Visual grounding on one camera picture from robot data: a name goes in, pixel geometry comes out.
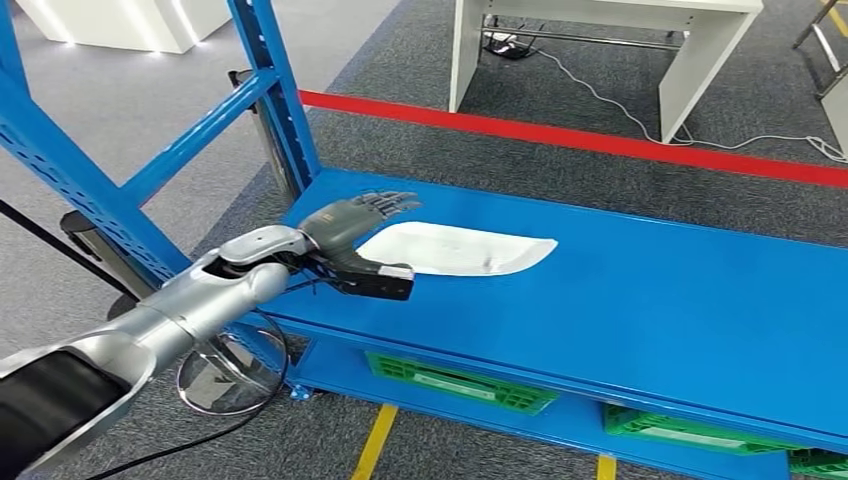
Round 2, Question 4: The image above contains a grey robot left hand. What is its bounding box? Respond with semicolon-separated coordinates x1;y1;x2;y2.
298;190;424;276

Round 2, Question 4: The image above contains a white curved panel part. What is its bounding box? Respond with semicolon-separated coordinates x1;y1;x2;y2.
356;221;559;278

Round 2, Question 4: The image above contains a blue metal shelf rack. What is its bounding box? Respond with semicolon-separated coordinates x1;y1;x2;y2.
0;0;848;480

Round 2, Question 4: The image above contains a long red barrier belt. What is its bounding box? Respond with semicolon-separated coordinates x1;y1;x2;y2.
298;89;848;190

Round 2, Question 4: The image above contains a black power strip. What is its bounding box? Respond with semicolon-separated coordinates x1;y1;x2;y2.
482;31;539;61

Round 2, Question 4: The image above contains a white lit counter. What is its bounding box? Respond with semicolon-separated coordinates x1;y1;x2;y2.
14;0;233;56

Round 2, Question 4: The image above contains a white desk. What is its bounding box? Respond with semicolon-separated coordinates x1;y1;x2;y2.
449;0;764;144

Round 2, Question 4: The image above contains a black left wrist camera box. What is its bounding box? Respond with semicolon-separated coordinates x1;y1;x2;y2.
321;261;417;303

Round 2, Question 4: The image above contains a chrome stanchion post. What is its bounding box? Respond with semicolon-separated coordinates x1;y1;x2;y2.
228;68;299;200
59;210;291;417

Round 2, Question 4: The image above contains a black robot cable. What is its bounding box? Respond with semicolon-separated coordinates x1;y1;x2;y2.
86;309;293;480

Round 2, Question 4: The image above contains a black tether strap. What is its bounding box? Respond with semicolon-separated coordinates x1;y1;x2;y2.
0;198;140;299

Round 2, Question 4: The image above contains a thin white cable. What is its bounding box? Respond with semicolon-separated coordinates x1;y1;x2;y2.
535;49;848;164

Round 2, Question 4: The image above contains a metal frame table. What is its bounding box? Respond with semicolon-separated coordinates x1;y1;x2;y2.
792;0;848;155

